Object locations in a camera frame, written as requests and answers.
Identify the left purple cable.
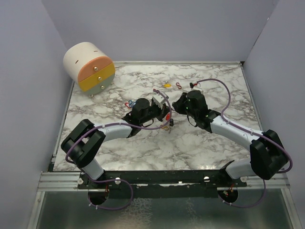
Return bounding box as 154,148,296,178
65,89,172,211

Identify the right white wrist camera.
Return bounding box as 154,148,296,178
189,82,203,91

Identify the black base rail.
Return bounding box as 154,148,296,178
78,169,246,199

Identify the purple cable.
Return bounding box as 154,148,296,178
65,89,172,211
193,79,294,208

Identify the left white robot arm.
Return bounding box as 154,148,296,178
61,95,171,188

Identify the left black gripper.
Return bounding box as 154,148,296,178
140,101,172,125

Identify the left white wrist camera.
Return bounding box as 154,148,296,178
152,93,169,109

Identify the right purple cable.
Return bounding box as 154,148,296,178
193,79,294,208

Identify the yellow tag key far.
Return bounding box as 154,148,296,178
163,83,172,88

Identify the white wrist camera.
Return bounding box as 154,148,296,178
189,82,203,91
152,93,169,109

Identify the round pastel drawer cabinet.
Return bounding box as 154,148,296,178
63,42,115,97

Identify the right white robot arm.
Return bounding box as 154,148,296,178
172,90,289,187

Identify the blue S carabiner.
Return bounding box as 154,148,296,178
128,100,134,107

